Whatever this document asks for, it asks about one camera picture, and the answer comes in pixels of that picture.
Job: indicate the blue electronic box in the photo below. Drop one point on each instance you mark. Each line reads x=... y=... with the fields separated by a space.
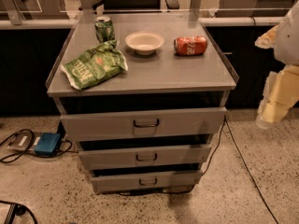
x=47 y=144

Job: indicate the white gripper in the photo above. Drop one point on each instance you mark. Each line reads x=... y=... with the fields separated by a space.
x=288 y=42

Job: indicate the green soda can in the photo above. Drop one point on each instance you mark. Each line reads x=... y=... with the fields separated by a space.
x=104 y=29

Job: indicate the green chip bag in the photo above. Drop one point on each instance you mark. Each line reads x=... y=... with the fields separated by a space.
x=95 y=65

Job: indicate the grey top drawer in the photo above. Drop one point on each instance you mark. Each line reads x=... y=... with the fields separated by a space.
x=139 y=124

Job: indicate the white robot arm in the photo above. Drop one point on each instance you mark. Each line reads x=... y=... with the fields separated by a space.
x=286 y=49

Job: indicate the orange soda can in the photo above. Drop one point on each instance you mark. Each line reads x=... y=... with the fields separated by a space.
x=190 y=45

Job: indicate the grey bottom drawer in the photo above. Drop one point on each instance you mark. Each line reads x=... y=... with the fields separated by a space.
x=115 y=183

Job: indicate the grey drawer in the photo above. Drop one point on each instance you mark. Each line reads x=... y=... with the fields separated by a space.
x=139 y=124
x=143 y=157
x=115 y=183

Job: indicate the grey flat device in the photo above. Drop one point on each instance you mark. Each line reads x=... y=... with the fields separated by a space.
x=24 y=141

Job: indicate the white bowl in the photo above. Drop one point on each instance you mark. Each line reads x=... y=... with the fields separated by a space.
x=144 y=43

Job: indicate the grey drawer cabinet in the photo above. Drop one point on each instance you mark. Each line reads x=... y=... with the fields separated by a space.
x=160 y=81

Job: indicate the grey middle drawer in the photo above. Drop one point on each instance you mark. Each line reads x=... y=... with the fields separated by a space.
x=143 y=157

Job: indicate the black object bottom left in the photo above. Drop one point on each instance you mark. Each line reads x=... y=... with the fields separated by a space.
x=16 y=209

